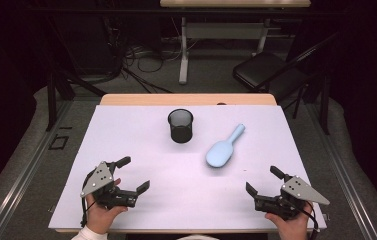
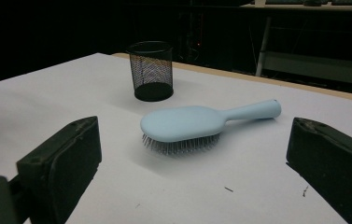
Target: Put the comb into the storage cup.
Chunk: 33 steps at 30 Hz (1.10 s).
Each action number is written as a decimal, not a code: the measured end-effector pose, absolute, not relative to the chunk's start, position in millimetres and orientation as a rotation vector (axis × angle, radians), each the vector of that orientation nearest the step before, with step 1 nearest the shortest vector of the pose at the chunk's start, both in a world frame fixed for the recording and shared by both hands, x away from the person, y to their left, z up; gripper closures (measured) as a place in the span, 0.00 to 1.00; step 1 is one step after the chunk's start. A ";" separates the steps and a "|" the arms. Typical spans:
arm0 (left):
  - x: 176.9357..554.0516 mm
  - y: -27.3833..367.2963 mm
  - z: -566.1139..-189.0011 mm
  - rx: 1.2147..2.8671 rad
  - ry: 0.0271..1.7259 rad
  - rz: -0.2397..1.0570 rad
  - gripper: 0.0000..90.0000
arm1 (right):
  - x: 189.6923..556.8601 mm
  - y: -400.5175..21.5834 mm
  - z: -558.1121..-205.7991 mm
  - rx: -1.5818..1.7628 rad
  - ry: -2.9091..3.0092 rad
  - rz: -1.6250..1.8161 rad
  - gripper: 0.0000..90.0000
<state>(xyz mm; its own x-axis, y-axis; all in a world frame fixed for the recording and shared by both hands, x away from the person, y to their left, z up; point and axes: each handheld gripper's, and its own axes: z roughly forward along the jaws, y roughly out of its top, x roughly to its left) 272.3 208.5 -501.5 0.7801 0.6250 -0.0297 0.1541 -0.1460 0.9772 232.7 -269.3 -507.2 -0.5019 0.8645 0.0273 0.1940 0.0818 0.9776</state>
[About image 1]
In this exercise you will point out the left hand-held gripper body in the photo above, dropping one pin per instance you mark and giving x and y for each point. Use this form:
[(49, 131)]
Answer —
[(98, 181)]

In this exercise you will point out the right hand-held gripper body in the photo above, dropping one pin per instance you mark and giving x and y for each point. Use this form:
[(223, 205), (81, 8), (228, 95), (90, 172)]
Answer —
[(304, 192)]

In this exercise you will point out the light blue hairbrush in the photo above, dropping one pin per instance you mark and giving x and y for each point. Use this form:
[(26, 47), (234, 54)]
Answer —
[(219, 155)]

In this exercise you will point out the black mesh cup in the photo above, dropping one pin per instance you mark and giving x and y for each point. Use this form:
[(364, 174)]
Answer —
[(180, 133)]

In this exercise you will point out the person's left hand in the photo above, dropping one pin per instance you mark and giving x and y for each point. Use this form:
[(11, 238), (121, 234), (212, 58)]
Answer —
[(101, 218)]

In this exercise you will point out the person's right hand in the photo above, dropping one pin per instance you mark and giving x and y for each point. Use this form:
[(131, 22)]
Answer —
[(291, 229)]

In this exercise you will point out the person's white clothing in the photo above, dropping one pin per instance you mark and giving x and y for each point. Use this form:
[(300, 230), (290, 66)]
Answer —
[(197, 237)]

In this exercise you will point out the wooden table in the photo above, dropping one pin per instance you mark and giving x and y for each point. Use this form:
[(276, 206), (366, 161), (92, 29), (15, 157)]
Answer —
[(176, 99)]

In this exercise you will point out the black metal stand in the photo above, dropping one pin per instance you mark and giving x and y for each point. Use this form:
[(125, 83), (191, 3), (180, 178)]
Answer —
[(51, 100)]

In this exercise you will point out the black folding chair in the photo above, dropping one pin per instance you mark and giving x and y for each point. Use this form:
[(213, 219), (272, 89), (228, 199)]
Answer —
[(259, 68)]

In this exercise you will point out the metal floor rail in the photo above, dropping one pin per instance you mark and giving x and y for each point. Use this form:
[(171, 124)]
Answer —
[(344, 173), (16, 186)]

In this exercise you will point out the white metal frame desk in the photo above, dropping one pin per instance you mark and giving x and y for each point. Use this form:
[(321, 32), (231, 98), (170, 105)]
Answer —
[(224, 30)]

